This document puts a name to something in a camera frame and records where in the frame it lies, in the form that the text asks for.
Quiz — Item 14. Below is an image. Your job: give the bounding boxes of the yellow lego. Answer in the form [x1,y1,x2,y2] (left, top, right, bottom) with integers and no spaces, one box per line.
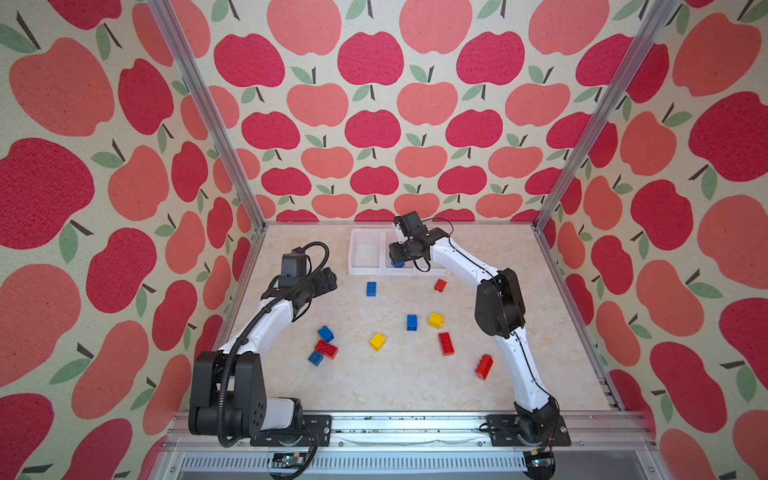
[369,333,387,352]
[428,312,445,329]

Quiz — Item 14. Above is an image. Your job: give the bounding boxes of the red long lego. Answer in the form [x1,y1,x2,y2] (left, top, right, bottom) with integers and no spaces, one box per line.
[438,332,455,356]

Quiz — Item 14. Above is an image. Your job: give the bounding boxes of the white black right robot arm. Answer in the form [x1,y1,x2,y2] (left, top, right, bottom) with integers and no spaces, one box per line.
[389,229,561,446]

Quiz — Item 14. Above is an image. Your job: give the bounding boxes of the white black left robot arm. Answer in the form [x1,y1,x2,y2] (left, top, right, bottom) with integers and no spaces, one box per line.
[188,267,337,447]

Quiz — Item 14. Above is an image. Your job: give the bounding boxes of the white middle plastic bin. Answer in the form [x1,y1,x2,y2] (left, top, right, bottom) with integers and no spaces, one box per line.
[382,229,417,276]

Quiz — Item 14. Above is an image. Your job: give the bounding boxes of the white plastic bin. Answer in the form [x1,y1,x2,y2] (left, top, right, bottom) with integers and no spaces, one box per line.
[382,229,417,276]
[421,228,449,275]
[348,228,385,276]

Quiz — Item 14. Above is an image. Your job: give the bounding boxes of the white right plastic bin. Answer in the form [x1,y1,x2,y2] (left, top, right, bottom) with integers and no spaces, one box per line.
[421,228,449,275]

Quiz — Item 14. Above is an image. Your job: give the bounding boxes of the white left plastic bin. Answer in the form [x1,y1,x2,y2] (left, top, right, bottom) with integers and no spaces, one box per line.
[348,228,385,276]

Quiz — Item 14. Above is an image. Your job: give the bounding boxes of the small blue lego left lower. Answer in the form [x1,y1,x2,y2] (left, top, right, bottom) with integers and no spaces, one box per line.
[308,351,323,367]

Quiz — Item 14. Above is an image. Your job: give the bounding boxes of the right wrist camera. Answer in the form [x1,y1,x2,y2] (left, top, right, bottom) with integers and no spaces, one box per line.
[393,211,427,243]

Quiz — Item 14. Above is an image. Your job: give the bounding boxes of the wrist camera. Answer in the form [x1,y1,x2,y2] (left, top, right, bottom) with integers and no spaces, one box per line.
[393,211,427,243]
[278,248,310,289]

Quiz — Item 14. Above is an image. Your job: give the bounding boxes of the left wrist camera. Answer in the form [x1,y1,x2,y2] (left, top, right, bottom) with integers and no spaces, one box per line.
[278,248,310,289]

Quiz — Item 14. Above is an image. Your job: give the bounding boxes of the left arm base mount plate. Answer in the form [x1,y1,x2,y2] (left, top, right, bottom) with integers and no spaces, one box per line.
[250,415,333,448]

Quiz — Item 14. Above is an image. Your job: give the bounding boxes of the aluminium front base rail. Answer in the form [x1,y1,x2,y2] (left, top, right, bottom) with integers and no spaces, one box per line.
[147,411,671,479]

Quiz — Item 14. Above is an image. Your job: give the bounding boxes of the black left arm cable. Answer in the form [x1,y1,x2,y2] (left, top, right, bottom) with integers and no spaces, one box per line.
[217,241,331,480]

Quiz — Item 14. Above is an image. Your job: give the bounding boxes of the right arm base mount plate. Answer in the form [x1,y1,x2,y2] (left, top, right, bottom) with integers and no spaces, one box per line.
[479,414,572,448]

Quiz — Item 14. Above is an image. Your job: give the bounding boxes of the aluminium left frame post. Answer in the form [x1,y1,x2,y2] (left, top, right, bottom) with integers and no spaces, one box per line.
[148,1,266,234]

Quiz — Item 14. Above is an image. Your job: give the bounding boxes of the aluminium frame post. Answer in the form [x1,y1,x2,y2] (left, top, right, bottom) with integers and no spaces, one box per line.
[148,1,266,234]
[533,0,681,234]

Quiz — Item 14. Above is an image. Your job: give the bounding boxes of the aluminium right frame post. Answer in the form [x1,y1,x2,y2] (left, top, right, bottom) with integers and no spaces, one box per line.
[533,0,681,234]

